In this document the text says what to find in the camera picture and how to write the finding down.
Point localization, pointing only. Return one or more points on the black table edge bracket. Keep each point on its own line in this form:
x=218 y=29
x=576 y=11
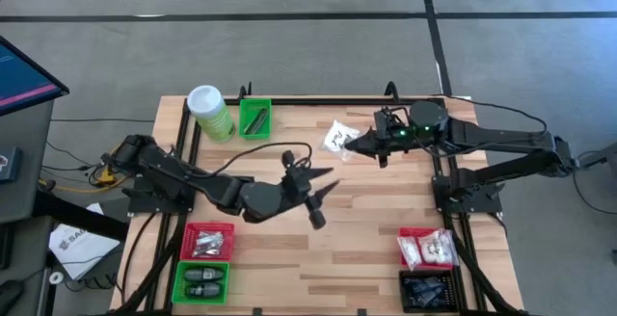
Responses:
x=258 y=312
x=362 y=312

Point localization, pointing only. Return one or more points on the narrow green plastic basket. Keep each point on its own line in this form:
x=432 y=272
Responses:
x=243 y=133

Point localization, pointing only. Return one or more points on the red plastic basket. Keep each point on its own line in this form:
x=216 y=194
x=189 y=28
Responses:
x=410 y=231
x=188 y=253

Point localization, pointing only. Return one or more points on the white tape roll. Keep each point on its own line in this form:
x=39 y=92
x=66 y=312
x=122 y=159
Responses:
x=53 y=277

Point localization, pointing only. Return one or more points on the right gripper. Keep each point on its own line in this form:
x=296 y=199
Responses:
x=397 y=135

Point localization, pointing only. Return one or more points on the black computer mouse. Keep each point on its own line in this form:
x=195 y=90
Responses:
x=8 y=297

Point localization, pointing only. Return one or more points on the black plastic basket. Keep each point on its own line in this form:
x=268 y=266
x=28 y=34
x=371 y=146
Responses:
x=450 y=289

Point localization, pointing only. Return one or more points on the black table clamp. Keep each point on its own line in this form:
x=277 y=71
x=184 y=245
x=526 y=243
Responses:
x=391 y=85
x=249 y=90

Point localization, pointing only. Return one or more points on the clear bag with round print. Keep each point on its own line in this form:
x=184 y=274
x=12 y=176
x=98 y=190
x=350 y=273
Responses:
x=448 y=248

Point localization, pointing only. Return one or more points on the vanity pack clear bag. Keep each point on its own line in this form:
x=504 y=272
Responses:
x=337 y=138

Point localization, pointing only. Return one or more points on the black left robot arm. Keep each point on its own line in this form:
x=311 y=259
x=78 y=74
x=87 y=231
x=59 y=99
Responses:
x=169 y=171

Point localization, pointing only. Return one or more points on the green disinfecting wipes canister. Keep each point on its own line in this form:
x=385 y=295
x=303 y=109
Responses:
x=212 y=113

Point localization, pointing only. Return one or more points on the navy blue toiletry tube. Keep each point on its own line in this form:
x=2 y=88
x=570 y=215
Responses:
x=424 y=299
x=436 y=284

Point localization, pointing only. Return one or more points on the computer monitor with blue screen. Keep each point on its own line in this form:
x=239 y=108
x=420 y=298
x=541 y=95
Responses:
x=24 y=77

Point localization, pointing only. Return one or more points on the black box with sticker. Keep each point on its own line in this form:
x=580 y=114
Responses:
x=7 y=164

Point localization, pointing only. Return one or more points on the grey cabinet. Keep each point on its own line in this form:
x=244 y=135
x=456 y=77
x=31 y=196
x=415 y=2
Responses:
x=34 y=138

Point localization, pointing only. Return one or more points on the white paper booklet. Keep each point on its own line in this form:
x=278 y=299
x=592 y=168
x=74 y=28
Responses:
x=79 y=251

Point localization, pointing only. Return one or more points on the black aluminium table frame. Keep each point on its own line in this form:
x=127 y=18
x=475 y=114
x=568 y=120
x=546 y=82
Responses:
x=313 y=101

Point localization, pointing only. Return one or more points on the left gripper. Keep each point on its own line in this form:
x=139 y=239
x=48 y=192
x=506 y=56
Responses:
x=296 y=188

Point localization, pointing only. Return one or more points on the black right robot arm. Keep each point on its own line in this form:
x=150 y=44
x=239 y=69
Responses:
x=491 y=135

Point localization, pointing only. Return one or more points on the wide green plastic basket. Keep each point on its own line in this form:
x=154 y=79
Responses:
x=178 y=297

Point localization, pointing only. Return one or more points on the long clear packet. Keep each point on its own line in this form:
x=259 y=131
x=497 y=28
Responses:
x=206 y=251

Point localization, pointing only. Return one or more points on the black bar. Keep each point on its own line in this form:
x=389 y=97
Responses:
x=82 y=217

